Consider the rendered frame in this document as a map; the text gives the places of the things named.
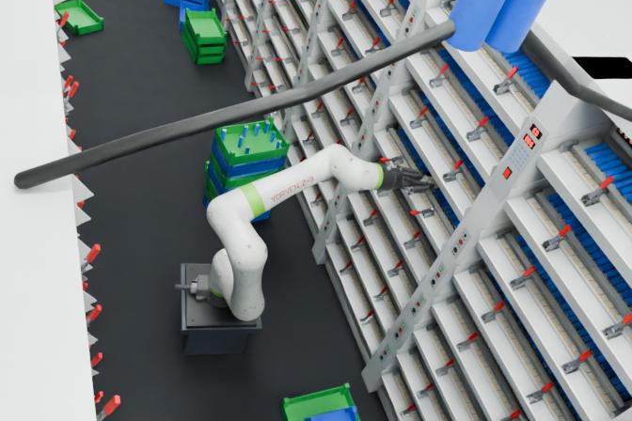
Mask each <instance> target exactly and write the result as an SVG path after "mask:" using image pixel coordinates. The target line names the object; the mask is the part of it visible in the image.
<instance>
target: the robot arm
mask: <svg viewBox="0 0 632 421"><path fill-rule="evenodd" d="M415 173H416V174H415ZM332 177H335V178H336V179H337V180H338V181H339V183H340V184H341V185H342V186H343V187H344V188H345V189H347V190H349V191H360V190H376V191H388V190H390V189H394V190H395V189H399V188H402V189H404V190H406V191H407V192H408V194H409V195H411V194H419V193H426V192H427V191H428V189H433V188H436V189H438V188H439V187H438V185H437V184H436V182H435V180H434V178H433V177H429V176H425V174H424V173H422V174H420V171H419V170H416V169H412V168H408V167H404V166H401V165H399V164H397V166H396V167H395V168H393V167H392V164H374V163H368V162H365V161H363V160H360V159H359V158H357V157H356V156H355V155H353V154H352V153H351V152H350V151H349V150H348V149H347V148H346V147H344V146H342V145H339V144H333V145H330V146H328V147H326V148H324V149H323V150H321V151H319V152H318V153H316V154H315V155H313V156H311V157H309V158H308V159H306V160H304V161H303V162H301V163H299V164H296V165H294V166H292V167H290V168H287V169H285V170H283V171H280V172H278V173H275V174H274V175H271V176H268V177H266V178H263V179H258V180H255V181H253V182H250V183H248V184H246V185H243V186H241V187H238V188H236V189H234V190H231V191H229V192H227V193H225V194H222V195H220V196H218V197H216V198H215V199H213V200H212V201H211V202H210V204H209V206H208V208H207V219H208V222H209V224H210V225H211V227H212V228H213V230H214V231H215V233H216V234H217V235H218V237H219V239H220V240H221V242H222V243H223V245H224V247H225V249H222V250H220V251H218V252H217V253H216V254H215V255H214V257H213V262H212V266H211V269H210V273H209V275H203V274H198V275H197V279H195V280H192V282H195V283H192V284H191V285H183V284H176V287H175V289H182V290H190V292H191V293H195V294H196V302H201V301H202V300H204V299H206V300H207V301H208V303H210V304H212V305H214V306H217V307H227V306H229V308H230V310H231V312H232V314H233V315H234V316H235V317H236V318H237V319H239V320H244V321H250V320H254V319H256V318H257V317H258V316H259V315H260V314H261V313H262V311H263V308H264V298H263V295H262V289H261V277H262V271H263V267H264V264H265V262H266V259H267V248H266V245H265V243H264V241H263V240H262V239H261V237H260V236H259V235H258V233H257V232H256V231H255V229H254V228H253V226H252V225H251V224H250V222H249V221H251V220H253V219H255V218H256V217H258V216H260V215H262V214H263V213H265V212H267V211H268V210H270V209H271V208H273V207H274V206H276V205H277V204H279V203H281V202H282V201H284V200H285V199H287V198H289V197H290V196H292V195H295V194H296V193H298V192H300V191H302V190H304V189H306V188H308V187H309V186H311V185H313V184H316V183H318V182H320V181H323V180H325V179H329V178H332Z"/></svg>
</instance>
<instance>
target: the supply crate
mask: <svg viewBox="0 0 632 421"><path fill-rule="evenodd" d="M274 120H275V118H274V117H273V116H271V117H269V120H264V121H258V122H252V123H246V124H239V125H232V126H227V127H222V128H218V129H215V130H214V135H213V137H214V139H215V141H216V143H217V145H218V146H219V147H220V149H221V151H222V153H223V155H224V156H225V158H226V160H227V162H228V164H229V165H235V164H244V163H249V162H255V161H259V160H264V159H270V158H275V157H280V156H285V155H287V154H288V150H289V147H290V144H291V143H290V141H285V139H284V138H283V136H282V135H281V133H280V132H279V130H278V128H277V126H276V125H275V123H274ZM267 121H269V122H270V124H269V128H268V132H267V133H264V128H265V124H266V122H267ZM257 124H260V128H259V133H258V135H257V136H255V135H254V132H255V129H256V125H257ZM245 125H246V126H248V130H247V134H246V137H244V139H243V144H242V147H241V148H238V143H239V138H240V136H243V133H244V128H245ZM223 129H226V130H227V131H226V136H225V141H223V140H222V138H221V135H222V130H223ZM272 131H275V132H276V135H275V139H274V142H273V143H271V142H270V138H271V134H272ZM277 140H281V144H280V148H276V146H277ZM246 146H250V150H249V153H248V154H245V149H246Z"/></svg>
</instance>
